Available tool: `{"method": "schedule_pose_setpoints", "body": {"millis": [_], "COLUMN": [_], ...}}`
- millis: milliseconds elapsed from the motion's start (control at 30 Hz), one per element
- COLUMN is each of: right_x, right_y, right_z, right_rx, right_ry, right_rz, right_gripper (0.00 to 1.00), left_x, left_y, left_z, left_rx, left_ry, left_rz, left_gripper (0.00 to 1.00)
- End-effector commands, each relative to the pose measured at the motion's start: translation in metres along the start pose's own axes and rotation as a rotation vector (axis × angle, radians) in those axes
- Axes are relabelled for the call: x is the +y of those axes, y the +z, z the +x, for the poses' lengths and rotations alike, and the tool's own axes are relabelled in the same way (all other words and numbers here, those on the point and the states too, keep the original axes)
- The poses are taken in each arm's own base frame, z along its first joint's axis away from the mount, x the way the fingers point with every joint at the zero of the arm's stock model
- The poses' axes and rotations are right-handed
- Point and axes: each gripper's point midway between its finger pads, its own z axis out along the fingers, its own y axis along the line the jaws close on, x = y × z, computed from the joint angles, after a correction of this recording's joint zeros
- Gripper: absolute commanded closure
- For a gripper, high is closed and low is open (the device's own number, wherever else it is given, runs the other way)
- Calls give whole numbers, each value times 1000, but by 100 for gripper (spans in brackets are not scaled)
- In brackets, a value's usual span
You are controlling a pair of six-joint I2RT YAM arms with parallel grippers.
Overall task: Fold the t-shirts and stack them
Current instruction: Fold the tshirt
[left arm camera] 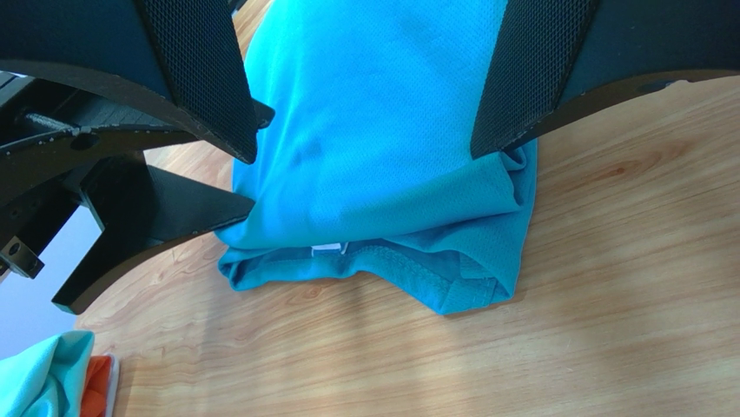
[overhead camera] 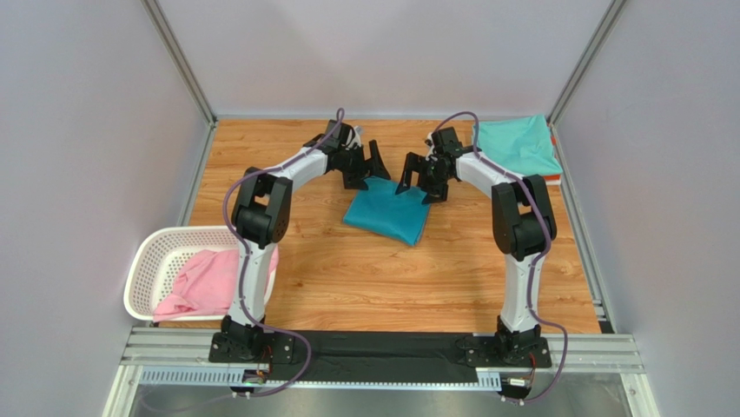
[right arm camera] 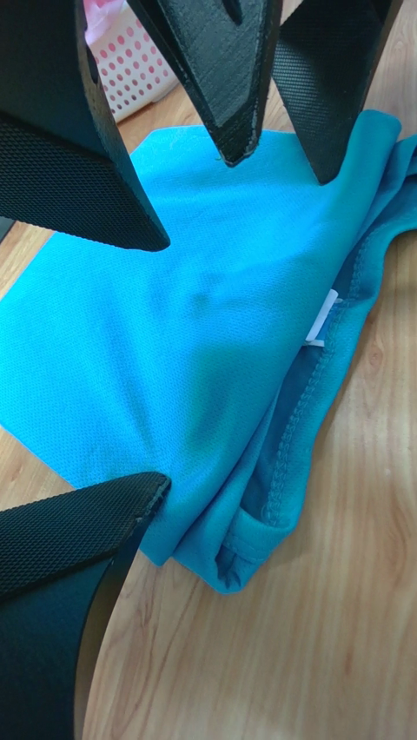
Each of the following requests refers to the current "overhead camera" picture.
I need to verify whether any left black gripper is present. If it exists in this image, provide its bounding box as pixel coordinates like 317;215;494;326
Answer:
340;140;392;189

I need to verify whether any teal t shirt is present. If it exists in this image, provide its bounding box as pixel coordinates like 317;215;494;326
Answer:
342;177;430;246

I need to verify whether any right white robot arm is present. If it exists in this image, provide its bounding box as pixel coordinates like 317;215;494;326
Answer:
396;128;557;367

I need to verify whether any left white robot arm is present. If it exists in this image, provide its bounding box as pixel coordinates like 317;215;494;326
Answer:
208;119;391;363

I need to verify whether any folded mint green t shirt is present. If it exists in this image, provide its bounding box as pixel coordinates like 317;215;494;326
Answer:
478;115;563;176

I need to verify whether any folded orange t shirt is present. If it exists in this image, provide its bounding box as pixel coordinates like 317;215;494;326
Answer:
545;129;564;185

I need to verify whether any black cloth strip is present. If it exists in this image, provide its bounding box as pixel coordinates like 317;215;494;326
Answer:
299;331;505;383

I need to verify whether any pink t shirt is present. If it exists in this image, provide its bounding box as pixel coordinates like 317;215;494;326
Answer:
153;245;281;322

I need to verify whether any white plastic laundry basket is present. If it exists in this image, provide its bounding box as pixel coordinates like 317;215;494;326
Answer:
123;224;277;322

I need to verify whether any left aluminium corner post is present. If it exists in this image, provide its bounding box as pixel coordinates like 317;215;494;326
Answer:
141;0;217;127

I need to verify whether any aluminium corner post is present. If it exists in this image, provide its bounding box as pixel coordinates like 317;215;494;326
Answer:
141;0;217;127
548;0;629;125

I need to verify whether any right aluminium corner post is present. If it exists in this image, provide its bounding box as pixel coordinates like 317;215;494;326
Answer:
548;0;629;125

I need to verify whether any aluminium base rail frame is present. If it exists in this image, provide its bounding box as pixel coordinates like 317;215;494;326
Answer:
119;327;660;416

